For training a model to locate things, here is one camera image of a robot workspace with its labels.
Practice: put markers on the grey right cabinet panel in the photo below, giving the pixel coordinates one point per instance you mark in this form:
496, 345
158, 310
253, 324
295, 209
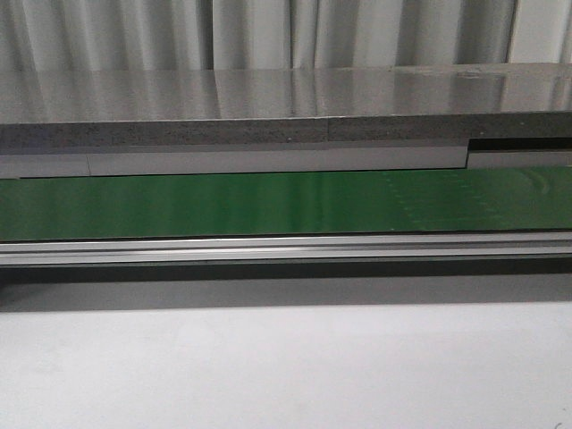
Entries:
518, 159

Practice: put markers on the grey cabinet panel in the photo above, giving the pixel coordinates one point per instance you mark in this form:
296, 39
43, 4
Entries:
393, 154
518, 159

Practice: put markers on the green conveyor belt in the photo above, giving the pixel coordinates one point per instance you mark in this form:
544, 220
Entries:
285, 203

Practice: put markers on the grey cabinet front panel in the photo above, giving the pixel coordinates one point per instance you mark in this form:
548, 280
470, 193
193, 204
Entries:
393, 154

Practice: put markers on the grey stone countertop slab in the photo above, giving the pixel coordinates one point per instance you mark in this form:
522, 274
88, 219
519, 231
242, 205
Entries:
83, 110

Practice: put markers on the white pleated curtain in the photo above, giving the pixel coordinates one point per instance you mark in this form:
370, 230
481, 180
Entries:
41, 36

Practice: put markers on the aluminium conveyor side rail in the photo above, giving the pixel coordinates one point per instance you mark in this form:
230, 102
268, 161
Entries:
286, 248

